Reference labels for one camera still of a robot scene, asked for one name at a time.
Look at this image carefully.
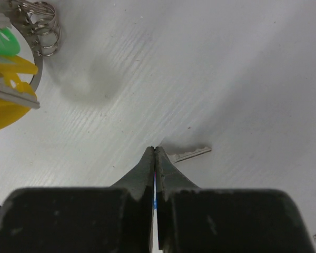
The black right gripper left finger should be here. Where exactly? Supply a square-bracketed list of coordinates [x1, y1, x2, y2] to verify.
[0, 147, 155, 252]

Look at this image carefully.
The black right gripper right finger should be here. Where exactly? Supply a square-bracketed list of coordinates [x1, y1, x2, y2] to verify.
[154, 145, 316, 253]

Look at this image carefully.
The yellow key tag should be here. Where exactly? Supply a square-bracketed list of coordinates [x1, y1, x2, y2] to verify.
[0, 55, 40, 130]

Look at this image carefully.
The green key tag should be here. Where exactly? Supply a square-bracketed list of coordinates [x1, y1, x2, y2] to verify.
[0, 27, 21, 56]

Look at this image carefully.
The metal keyring with yellow grip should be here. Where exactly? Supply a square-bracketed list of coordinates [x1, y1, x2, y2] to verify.
[7, 1, 61, 91]

